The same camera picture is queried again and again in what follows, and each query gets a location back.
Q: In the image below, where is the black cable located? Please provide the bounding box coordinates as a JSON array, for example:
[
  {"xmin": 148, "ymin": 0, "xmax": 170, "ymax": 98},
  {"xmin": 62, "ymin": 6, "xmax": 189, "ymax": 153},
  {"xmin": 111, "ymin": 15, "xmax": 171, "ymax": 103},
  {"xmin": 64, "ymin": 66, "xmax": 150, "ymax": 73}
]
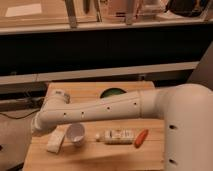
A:
[{"xmin": 0, "ymin": 108, "xmax": 42, "ymax": 121}]

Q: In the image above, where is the white sponge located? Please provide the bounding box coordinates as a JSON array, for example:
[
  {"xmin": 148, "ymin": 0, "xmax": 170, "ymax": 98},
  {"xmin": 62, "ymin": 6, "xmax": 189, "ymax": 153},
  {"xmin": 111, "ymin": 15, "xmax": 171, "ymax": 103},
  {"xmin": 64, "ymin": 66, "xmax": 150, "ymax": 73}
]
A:
[{"xmin": 46, "ymin": 130, "xmax": 65, "ymax": 153}]

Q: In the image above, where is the black bag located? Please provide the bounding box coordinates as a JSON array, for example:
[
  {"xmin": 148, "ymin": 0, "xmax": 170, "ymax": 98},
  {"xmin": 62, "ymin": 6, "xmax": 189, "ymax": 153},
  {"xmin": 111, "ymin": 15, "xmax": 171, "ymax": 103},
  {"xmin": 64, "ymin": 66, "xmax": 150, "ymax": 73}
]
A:
[{"xmin": 166, "ymin": 0, "xmax": 210, "ymax": 17}]

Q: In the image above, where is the metal table leg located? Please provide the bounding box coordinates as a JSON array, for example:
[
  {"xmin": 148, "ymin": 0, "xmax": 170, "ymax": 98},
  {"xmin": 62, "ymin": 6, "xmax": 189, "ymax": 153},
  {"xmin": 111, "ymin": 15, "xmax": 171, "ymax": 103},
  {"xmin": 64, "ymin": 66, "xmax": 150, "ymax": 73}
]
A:
[{"xmin": 65, "ymin": 0, "xmax": 77, "ymax": 28}]

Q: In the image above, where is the clear plastic bottle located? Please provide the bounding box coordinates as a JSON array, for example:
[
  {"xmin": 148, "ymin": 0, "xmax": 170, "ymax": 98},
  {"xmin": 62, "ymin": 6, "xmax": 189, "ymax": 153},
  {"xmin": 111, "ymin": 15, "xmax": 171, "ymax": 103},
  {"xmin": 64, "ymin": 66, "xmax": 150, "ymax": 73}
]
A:
[{"xmin": 95, "ymin": 129, "xmax": 134, "ymax": 145}]

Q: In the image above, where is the white paper cup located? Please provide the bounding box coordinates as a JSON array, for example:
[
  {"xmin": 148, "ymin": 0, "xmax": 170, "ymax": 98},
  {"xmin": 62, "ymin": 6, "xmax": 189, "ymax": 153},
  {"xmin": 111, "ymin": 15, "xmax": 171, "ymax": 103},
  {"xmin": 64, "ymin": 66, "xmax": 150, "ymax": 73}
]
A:
[{"xmin": 66, "ymin": 123, "xmax": 85, "ymax": 147}]

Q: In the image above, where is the orange carrot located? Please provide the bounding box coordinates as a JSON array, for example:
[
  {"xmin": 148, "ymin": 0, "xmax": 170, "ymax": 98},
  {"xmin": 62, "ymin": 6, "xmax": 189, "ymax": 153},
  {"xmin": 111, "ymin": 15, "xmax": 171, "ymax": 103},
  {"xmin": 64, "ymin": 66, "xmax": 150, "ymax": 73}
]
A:
[{"xmin": 134, "ymin": 129, "xmax": 149, "ymax": 148}]

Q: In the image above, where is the white paper sheet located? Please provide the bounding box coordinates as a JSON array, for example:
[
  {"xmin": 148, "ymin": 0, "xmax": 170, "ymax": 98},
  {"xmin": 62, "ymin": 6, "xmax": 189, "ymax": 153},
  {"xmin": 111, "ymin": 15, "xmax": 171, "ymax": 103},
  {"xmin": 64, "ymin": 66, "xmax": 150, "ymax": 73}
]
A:
[{"xmin": 5, "ymin": 3, "xmax": 42, "ymax": 17}]

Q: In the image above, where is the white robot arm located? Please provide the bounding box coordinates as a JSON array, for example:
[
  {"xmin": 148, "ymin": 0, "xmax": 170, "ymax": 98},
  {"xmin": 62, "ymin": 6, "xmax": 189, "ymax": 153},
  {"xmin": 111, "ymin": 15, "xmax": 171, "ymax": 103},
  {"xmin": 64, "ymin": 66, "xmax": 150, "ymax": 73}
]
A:
[{"xmin": 31, "ymin": 84, "xmax": 213, "ymax": 171}]

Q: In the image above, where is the green ceramic bowl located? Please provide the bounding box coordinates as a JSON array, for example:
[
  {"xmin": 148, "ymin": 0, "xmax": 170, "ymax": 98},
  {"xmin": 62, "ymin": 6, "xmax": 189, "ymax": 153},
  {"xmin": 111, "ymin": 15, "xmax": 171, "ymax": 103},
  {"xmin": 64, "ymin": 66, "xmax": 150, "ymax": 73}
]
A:
[{"xmin": 100, "ymin": 88, "xmax": 126, "ymax": 98}]

